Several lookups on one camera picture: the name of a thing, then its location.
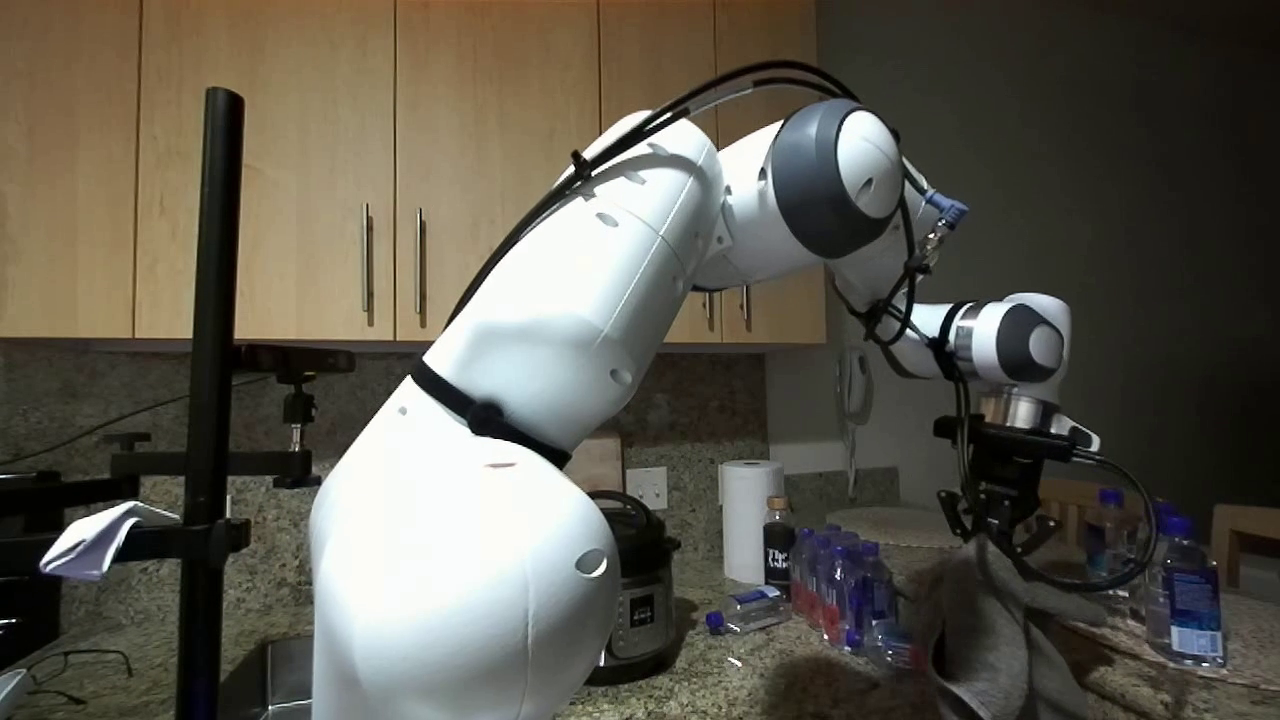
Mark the grey towel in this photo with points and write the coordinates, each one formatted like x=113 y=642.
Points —
x=1002 y=647

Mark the black camera stand pole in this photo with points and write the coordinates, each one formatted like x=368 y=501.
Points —
x=211 y=406

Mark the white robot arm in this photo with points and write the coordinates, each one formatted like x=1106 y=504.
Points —
x=459 y=574

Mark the white paper towel roll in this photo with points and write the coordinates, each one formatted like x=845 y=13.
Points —
x=747 y=490

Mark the crumpled white paper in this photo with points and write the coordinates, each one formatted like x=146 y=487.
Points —
x=87 y=548

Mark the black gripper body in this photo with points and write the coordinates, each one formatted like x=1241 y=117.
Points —
x=1002 y=467

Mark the pack of blue-capped bottles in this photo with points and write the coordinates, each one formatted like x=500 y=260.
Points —
x=845 y=589

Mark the silver pressure cooker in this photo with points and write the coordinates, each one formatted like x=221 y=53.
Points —
x=646 y=633

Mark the left clear water bottle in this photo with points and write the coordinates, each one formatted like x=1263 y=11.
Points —
x=1190 y=583

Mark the white light switch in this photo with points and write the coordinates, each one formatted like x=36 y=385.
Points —
x=649 y=487

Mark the wooden wall cabinet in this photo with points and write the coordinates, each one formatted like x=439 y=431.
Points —
x=387 y=146

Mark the red blue plastic package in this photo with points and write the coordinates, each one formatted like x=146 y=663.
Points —
x=747 y=615

